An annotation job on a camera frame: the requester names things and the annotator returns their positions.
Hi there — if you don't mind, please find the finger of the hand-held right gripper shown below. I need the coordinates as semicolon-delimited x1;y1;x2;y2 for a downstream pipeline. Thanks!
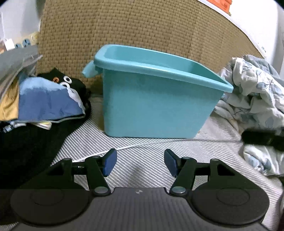
241;131;274;146

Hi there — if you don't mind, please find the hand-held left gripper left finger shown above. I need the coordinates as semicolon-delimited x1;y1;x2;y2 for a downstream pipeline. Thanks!
33;148;118;196

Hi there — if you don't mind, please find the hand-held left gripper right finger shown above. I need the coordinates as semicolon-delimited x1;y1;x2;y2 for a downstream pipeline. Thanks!
164;149;251;196

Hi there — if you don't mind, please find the teal plastic storage bin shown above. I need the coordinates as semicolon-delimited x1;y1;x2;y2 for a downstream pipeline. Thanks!
82;44;234;139

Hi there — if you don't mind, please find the white blue floral blanket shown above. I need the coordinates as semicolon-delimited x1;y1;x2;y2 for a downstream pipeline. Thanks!
213;54;284;177

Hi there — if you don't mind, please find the white striped cloth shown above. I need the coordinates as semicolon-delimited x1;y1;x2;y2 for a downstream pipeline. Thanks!
4;120;53;134

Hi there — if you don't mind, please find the pile of clothes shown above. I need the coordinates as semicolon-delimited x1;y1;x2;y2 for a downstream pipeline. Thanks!
0;68;92;222

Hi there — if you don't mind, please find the blue cloth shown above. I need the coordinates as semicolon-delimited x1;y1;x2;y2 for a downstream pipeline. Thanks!
18;77;86;123

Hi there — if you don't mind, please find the yellow cloth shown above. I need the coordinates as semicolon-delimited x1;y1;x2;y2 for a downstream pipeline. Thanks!
0;82;21;122

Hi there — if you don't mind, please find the grey cushion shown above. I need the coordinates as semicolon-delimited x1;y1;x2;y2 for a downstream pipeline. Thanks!
0;45;43;103

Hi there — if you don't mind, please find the orange first aid box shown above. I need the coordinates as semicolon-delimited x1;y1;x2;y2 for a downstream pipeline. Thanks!
205;0;233;14

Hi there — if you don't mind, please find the woven rattan headboard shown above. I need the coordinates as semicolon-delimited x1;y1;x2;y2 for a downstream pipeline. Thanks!
35;0;270;98

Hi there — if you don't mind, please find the yellow power strip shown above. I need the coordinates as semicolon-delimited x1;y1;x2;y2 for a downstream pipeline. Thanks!
14;31;40;48

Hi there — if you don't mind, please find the white power adapter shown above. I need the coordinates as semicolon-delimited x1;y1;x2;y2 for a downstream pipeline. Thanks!
3;38;15;50

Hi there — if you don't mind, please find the white cable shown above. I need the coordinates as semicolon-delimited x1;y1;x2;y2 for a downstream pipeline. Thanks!
75;138;189;162

